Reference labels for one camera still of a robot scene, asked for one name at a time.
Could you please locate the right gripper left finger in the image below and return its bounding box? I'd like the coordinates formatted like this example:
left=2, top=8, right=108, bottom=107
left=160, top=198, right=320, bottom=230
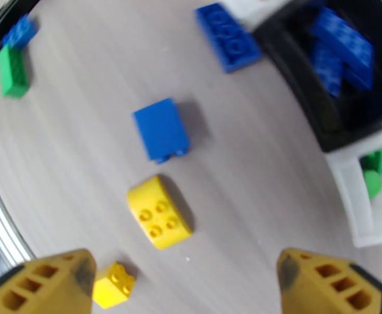
left=0, top=248, right=97, bottom=314

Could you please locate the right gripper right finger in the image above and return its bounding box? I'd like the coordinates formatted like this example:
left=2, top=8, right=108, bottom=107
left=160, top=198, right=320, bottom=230
left=276, top=248, right=382, bottom=314

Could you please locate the green curved lego brick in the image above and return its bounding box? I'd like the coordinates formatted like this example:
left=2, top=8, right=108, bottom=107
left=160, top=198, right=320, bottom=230
left=362, top=171, right=382, bottom=201

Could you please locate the yellow curved lego brick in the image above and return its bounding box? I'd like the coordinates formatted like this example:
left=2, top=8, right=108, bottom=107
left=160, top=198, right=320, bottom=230
left=126, top=175, right=193, bottom=251

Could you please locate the blue lego brick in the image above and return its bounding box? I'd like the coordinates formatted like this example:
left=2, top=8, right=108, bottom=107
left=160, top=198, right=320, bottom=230
left=194, top=3, right=263, bottom=74
left=1, top=14, right=38, bottom=50
left=310, top=41, right=345, bottom=98
left=343, top=66, right=375, bottom=93
left=310, top=7, right=375, bottom=72
left=132, top=97, right=190, bottom=164

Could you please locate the black plastic bin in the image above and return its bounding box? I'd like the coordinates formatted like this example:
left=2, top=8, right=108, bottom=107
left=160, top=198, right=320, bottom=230
left=252, top=0, right=382, bottom=154

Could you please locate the black stapler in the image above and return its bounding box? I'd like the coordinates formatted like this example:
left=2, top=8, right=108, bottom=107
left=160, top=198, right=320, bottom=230
left=0, top=0, right=46, bottom=59

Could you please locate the aluminium frame rail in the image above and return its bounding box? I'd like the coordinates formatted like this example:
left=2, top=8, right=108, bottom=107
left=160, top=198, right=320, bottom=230
left=0, top=148, right=37, bottom=284

